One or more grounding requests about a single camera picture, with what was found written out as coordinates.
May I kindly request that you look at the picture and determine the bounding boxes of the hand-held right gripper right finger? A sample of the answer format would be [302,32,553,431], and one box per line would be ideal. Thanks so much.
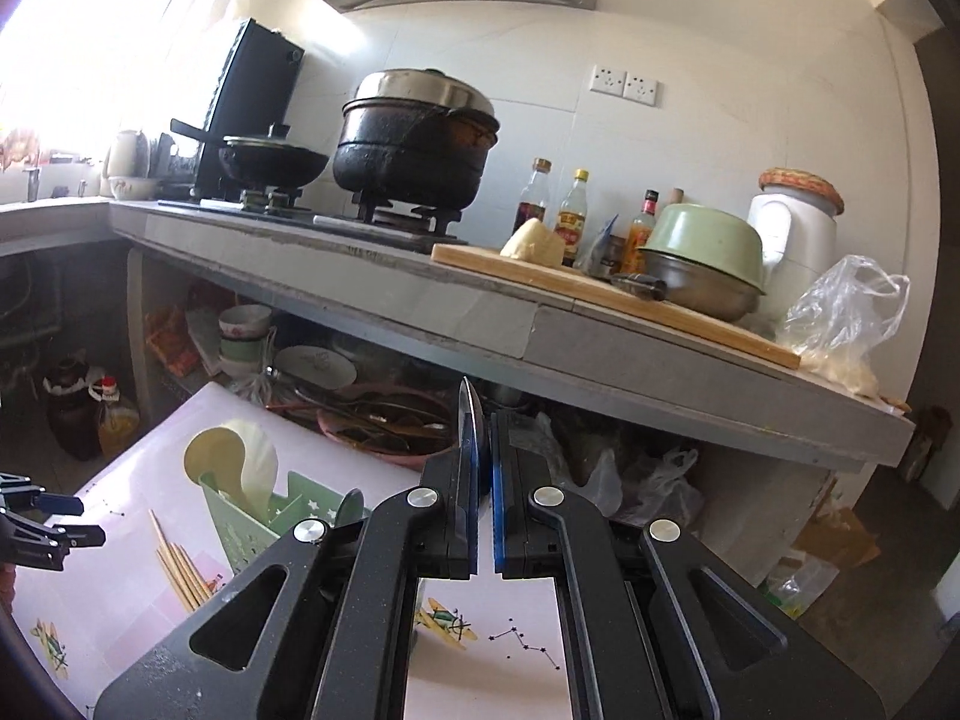
[491,412,901,720]

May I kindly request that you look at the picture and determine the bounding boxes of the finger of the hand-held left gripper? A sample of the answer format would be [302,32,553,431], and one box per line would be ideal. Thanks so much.
[0,472,85,517]
[0,516,106,575]

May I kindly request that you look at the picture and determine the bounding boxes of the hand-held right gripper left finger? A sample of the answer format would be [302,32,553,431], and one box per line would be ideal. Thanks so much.
[94,446,481,720]

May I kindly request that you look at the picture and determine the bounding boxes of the wooden chopstick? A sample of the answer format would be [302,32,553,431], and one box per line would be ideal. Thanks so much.
[174,542,215,601]
[155,547,197,612]
[148,510,203,608]

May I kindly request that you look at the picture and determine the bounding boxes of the metal spoon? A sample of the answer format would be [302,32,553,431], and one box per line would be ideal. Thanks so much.
[332,490,370,533]
[456,377,485,466]

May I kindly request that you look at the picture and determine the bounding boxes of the green star-cut utensil holder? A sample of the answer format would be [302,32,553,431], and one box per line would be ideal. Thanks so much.
[196,469,372,578]

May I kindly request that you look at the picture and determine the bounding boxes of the white rice paddle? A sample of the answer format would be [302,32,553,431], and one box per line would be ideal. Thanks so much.
[225,426,280,533]

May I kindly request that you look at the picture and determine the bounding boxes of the dark jar with bag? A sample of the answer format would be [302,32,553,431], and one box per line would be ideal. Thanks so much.
[43,358,106,460]

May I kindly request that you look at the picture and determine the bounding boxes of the yellow cooking oil bottle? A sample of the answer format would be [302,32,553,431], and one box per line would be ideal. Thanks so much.
[90,377,142,455]

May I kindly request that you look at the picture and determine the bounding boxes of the pink basin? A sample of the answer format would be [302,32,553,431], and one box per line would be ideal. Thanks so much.
[315,382,458,460]

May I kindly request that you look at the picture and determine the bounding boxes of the crumpled plastic bags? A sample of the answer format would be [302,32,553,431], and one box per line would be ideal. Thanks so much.
[532,412,702,526]

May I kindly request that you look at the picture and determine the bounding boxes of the red snack packets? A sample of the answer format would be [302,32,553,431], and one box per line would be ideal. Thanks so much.
[146,307,200,376]

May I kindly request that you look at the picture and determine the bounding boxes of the white plate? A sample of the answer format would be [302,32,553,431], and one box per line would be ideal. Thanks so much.
[274,345,359,391]

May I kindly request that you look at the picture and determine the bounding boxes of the stack of bowls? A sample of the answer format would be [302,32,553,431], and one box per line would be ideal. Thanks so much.
[217,305,272,380]

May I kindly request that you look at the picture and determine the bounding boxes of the wooden cutting board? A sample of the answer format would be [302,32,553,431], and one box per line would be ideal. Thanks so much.
[431,242,803,370]

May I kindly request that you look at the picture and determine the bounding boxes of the grey concrete kitchen counter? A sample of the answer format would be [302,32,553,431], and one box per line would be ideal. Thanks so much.
[0,199,917,473]

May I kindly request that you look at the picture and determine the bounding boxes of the pale dough lump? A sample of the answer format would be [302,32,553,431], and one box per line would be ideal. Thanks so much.
[500,217,565,269]

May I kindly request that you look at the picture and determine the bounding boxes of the blue packet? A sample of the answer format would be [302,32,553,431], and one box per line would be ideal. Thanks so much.
[585,214,623,278]

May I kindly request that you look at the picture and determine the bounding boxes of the steel basin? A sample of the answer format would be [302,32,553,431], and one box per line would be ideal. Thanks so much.
[611,251,766,322]

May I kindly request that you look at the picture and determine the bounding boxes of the yellow label vinegar bottle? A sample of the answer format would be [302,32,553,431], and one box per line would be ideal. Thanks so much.
[555,169,590,267]

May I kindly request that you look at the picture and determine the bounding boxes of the dark sauce bottle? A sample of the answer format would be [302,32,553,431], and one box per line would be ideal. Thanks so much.
[514,159,552,241]

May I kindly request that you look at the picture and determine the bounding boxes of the red label sauce bottle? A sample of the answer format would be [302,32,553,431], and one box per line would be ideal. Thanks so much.
[622,190,661,275]

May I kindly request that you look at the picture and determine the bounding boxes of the gas stove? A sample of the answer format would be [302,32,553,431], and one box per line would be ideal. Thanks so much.
[157,187,470,248]

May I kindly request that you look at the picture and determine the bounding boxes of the cardboard box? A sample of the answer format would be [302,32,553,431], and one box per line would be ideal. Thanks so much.
[791,506,882,571]

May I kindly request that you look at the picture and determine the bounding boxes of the white mug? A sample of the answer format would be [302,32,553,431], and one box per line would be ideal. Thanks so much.
[101,130,147,181]

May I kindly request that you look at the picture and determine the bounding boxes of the green enamel bowl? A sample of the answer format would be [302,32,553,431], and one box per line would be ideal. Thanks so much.
[641,202,766,293]

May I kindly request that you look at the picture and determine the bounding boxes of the black cooking pot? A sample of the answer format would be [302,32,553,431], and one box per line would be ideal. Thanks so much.
[332,69,500,211]

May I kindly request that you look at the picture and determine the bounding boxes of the clear plastic bag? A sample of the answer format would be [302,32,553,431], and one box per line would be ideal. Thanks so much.
[776,255,912,398]

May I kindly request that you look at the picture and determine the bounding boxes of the black wok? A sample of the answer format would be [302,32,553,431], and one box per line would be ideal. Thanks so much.
[171,118,331,188]

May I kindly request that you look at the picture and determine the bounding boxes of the white jar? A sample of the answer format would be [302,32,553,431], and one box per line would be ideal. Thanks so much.
[746,191,837,290]

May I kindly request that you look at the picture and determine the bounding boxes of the woven jar lid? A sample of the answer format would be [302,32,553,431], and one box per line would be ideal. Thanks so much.
[757,167,845,212]

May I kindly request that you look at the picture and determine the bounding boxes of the black stove wind panel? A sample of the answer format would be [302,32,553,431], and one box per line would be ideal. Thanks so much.
[193,19,305,200]

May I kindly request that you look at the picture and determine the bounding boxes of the window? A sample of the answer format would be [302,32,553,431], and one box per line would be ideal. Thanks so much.
[0,0,196,166]

